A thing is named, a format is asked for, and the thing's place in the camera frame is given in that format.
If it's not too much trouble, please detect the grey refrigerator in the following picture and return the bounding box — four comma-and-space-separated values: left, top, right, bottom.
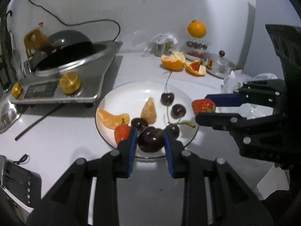
238, 1, 285, 80

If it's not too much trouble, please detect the orange peel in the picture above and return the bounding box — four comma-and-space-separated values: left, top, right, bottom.
185, 60, 207, 76

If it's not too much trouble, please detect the black folded umbrella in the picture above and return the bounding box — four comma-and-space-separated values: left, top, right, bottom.
5, 10, 15, 52

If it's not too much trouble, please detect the half peeled orange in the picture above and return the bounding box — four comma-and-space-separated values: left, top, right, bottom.
160, 51, 186, 71

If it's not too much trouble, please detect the whole orange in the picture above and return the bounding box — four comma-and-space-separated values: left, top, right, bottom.
187, 20, 207, 38

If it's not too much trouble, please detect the white plate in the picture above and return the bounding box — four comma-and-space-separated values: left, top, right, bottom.
95, 81, 200, 159

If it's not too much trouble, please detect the steel pot with lid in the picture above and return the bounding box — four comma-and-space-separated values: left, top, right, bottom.
204, 50, 238, 79

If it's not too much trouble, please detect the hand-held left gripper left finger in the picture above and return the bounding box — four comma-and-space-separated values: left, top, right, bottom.
27, 127, 139, 226

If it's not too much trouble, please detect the clear plastic bag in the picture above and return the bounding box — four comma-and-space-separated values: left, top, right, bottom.
221, 71, 279, 123

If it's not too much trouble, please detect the steel induction cooker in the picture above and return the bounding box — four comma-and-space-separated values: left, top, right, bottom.
9, 41, 124, 106

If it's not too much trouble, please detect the black wok wooden handle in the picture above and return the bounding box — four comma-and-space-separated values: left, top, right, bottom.
24, 28, 93, 71

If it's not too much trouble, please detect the short black cable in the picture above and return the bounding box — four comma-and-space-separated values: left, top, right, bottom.
13, 154, 30, 165

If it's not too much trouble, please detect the black flat device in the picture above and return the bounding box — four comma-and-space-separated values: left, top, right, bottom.
0, 155, 42, 213

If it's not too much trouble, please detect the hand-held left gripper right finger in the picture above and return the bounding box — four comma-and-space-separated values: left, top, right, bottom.
163, 130, 274, 226

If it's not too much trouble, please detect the dark cherry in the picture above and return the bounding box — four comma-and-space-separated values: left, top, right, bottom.
166, 124, 180, 140
160, 71, 175, 106
138, 127, 165, 153
171, 104, 187, 119
131, 118, 149, 131

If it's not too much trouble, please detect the orange segment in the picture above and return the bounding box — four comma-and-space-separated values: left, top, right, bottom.
97, 108, 130, 130
141, 96, 157, 125

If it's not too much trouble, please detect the small glass jar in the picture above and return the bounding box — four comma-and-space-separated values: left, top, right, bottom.
22, 60, 33, 76

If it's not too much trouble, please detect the domed steel lid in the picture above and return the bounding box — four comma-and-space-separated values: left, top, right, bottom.
0, 96, 21, 134

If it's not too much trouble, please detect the clear plastic fruit box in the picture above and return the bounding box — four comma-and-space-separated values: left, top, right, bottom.
185, 38, 210, 60

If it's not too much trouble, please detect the crumpled clear bag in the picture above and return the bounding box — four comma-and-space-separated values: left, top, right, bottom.
142, 31, 178, 57

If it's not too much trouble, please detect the red strawberry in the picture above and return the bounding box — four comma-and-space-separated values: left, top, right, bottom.
192, 98, 216, 115
114, 124, 131, 147

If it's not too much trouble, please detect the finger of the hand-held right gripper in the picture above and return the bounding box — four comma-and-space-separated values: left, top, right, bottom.
195, 112, 285, 133
205, 79, 286, 110

